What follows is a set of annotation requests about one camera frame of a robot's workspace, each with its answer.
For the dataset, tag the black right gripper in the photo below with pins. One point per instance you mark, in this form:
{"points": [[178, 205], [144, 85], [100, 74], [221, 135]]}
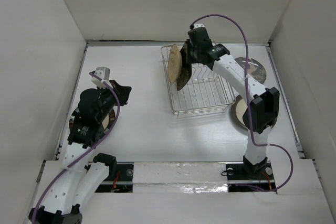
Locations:
{"points": [[195, 60]]}

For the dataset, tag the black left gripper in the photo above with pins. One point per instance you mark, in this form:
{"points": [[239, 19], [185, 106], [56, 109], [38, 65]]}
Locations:
{"points": [[123, 91]]}

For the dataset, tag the black square floral plate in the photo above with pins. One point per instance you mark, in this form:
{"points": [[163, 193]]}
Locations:
{"points": [[186, 67]]}

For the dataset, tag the beige bird-painted plate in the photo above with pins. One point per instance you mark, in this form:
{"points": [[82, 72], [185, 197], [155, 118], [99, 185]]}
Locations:
{"points": [[174, 65]]}

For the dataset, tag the grey deer-patterned plate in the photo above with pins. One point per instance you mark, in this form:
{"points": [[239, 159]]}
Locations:
{"points": [[255, 68]]}

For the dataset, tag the bronze-rimmed cream plate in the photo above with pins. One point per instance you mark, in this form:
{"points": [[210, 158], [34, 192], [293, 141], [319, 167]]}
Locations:
{"points": [[237, 111]]}

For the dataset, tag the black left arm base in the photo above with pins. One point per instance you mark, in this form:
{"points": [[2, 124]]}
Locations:
{"points": [[122, 182]]}

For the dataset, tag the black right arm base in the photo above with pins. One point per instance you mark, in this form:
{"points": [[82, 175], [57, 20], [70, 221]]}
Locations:
{"points": [[239, 181]]}

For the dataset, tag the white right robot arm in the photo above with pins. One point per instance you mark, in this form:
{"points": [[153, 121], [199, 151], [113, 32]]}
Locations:
{"points": [[262, 102]]}

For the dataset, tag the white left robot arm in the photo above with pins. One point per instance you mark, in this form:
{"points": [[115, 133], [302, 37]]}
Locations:
{"points": [[81, 173]]}

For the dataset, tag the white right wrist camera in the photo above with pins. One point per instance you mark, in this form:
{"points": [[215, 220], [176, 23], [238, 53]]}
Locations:
{"points": [[196, 25]]}

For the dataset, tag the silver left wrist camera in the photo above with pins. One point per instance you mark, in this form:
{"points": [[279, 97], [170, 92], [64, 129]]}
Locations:
{"points": [[100, 75]]}

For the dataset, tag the metal wire dish rack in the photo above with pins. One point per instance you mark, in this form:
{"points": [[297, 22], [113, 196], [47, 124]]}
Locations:
{"points": [[205, 93]]}

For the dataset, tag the foil-taped front rail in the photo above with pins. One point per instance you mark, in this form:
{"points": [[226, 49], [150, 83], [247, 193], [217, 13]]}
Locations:
{"points": [[179, 177]]}

